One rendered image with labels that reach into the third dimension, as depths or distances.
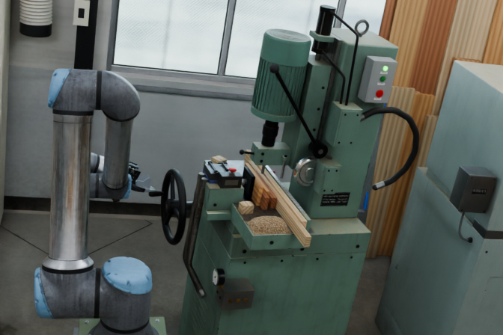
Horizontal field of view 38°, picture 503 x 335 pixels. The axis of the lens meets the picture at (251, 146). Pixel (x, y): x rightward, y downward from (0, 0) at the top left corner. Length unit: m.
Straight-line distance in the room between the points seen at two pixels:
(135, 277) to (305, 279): 0.89
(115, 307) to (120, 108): 0.59
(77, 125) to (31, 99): 1.91
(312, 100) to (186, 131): 1.55
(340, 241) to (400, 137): 1.38
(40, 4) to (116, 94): 1.62
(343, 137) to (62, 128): 1.04
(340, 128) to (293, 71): 0.27
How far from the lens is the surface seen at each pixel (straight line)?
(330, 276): 2.92
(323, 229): 2.82
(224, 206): 2.65
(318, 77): 2.66
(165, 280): 3.80
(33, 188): 4.25
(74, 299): 2.21
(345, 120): 2.63
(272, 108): 2.63
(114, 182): 2.55
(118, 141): 2.32
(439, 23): 4.18
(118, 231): 4.18
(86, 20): 3.78
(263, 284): 2.81
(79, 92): 2.12
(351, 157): 2.81
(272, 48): 2.58
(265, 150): 2.73
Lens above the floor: 2.11
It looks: 22 degrees down
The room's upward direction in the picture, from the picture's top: 10 degrees clockwise
